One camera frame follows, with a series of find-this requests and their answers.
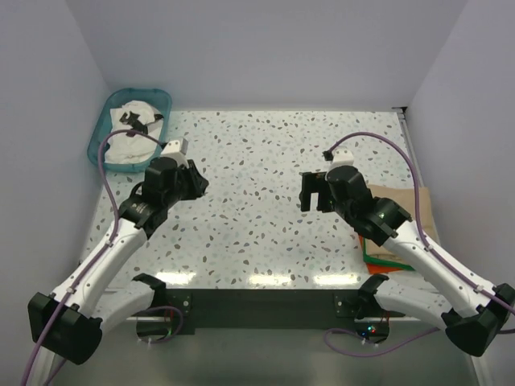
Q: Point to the orange folded t shirt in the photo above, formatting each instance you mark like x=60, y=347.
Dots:
x=377, y=265

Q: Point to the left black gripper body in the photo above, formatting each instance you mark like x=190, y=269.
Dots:
x=182, y=190

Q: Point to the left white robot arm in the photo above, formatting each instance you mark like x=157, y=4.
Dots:
x=63, y=321

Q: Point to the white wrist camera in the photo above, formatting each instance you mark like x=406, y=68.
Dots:
x=342, y=157
x=176, y=150

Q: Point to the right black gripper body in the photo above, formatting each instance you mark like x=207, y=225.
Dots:
x=340, y=206

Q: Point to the white printed t shirt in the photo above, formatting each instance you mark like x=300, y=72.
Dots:
x=129, y=148

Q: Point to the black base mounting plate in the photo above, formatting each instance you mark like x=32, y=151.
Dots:
x=187, y=310

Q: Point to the teal plastic basket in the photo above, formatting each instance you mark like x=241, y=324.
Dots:
x=98, y=144

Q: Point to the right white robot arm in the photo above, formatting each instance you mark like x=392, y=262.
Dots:
x=469, y=309

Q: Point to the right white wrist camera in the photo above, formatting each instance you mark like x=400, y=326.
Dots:
x=342, y=157

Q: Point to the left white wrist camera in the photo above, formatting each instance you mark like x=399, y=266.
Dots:
x=176, y=150

